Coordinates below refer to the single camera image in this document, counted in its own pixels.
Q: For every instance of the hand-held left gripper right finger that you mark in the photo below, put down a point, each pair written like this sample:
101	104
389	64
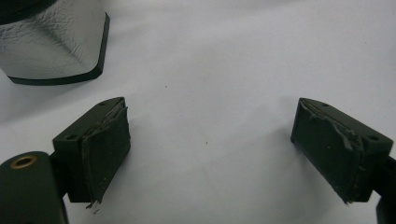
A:
327	146

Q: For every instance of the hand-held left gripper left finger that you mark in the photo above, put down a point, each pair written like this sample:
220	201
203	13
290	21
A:
102	149

